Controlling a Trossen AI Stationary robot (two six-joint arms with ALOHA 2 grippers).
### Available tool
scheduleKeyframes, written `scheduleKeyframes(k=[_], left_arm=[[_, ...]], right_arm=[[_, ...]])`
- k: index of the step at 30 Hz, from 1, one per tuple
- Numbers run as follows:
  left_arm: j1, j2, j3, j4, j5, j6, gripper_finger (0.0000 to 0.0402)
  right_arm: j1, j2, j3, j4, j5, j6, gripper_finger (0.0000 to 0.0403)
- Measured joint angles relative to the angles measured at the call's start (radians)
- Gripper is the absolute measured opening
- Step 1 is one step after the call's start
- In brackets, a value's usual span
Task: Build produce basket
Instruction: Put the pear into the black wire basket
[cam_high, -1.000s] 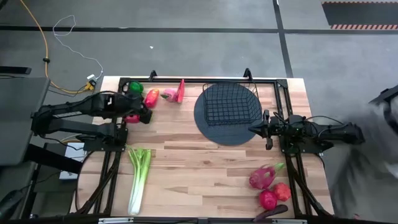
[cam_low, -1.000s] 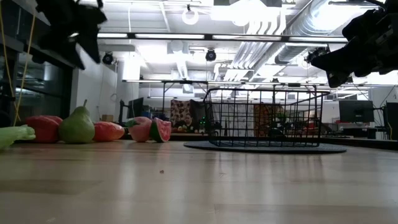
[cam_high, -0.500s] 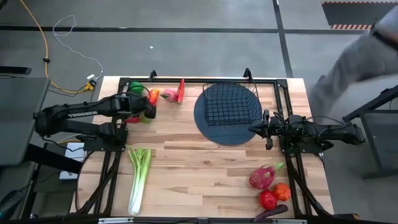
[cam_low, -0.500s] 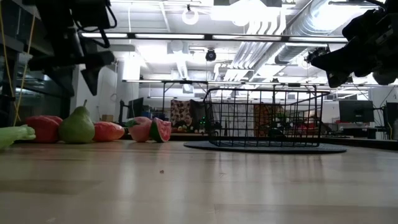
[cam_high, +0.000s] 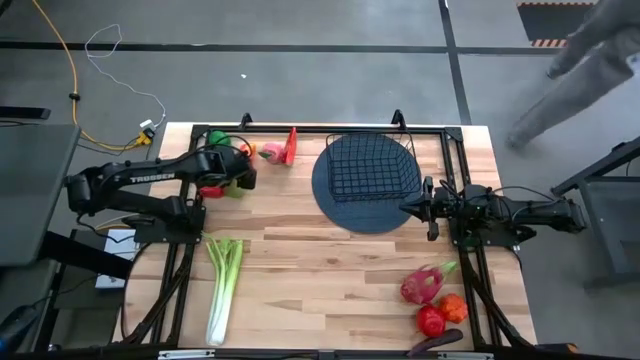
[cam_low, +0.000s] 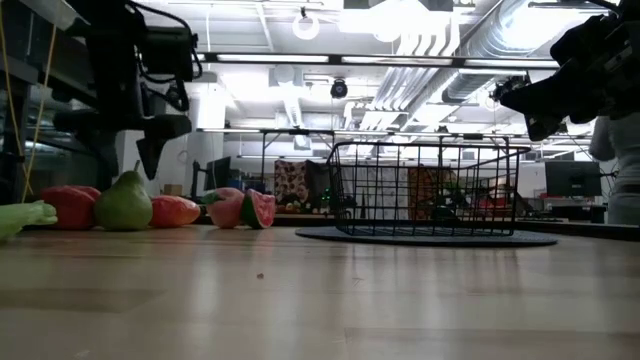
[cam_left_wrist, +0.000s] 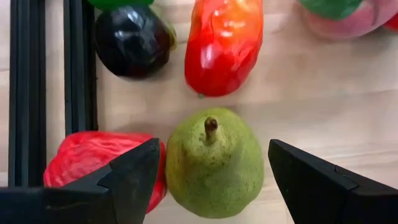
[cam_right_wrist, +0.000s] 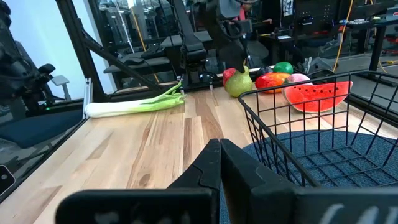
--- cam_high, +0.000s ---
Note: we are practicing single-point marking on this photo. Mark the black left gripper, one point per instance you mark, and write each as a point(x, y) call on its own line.
point(242, 172)

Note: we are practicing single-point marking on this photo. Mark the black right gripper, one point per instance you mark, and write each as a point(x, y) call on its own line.
point(447, 206)

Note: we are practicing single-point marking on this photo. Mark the light green pear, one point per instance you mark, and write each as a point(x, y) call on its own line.
point(235, 191)

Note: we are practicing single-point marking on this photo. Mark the red bell pepper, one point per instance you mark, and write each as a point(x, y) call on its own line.
point(212, 192)

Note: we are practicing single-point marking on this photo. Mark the pink peach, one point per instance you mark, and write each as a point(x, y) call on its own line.
point(274, 152)

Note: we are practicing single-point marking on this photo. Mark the green lime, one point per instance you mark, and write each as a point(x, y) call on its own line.
point(218, 137)

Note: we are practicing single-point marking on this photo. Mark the long red pepper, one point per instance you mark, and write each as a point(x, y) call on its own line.
point(290, 147)

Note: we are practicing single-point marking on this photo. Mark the pink dragon fruit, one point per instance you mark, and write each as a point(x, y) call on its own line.
point(422, 286)

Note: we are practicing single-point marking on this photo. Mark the orange fruit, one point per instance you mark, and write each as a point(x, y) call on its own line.
point(453, 308)

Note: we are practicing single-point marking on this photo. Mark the red tomato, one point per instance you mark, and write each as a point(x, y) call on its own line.
point(431, 321)

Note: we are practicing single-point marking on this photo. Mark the purple eggplant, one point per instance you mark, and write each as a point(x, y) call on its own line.
point(440, 340)

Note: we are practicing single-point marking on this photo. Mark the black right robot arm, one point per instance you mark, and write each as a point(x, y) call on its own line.
point(540, 210)

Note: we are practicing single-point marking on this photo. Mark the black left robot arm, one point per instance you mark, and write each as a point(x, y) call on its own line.
point(150, 177)

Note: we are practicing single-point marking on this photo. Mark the round dark mat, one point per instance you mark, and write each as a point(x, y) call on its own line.
point(360, 217)

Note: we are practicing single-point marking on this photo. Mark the yellow plug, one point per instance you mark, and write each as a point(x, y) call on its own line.
point(145, 137)

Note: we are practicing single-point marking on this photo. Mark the white power adapter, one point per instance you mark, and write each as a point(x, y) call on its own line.
point(147, 123)

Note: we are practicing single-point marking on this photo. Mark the white box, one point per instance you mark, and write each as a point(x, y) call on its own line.
point(120, 242)

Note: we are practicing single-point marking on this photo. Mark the person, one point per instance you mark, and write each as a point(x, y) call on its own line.
point(585, 85)

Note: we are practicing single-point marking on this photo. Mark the grey desk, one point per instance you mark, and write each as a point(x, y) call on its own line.
point(30, 190)

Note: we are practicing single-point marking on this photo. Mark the black hazard striped mat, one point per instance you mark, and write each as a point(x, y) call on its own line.
point(540, 22)

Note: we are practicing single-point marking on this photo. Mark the black flat bar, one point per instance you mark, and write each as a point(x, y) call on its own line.
point(25, 113)

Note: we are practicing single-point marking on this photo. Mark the blue black chair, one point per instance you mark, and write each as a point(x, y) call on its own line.
point(17, 325)

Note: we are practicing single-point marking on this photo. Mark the black aluminium table frame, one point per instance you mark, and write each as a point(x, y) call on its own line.
point(320, 129)

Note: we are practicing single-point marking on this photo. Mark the silver metal bracket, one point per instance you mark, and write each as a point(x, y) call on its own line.
point(186, 355)
point(465, 356)

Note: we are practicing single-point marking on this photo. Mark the black metal table frame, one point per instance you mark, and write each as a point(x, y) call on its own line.
point(600, 165)

